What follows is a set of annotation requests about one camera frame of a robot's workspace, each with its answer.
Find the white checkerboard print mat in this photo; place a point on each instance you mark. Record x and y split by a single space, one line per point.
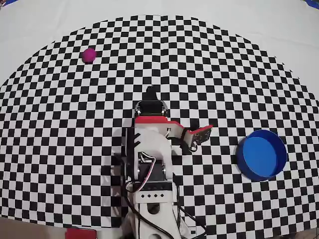
49 30

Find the blue round box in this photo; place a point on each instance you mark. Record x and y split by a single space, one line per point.
259 154

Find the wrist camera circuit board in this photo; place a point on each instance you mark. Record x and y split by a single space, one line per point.
202 137

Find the pink faceted ball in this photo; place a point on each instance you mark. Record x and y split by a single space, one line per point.
89 55

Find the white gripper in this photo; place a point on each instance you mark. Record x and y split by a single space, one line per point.
150 108

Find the red flat box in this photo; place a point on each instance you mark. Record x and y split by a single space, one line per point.
81 234

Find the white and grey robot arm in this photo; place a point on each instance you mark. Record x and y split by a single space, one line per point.
154 147

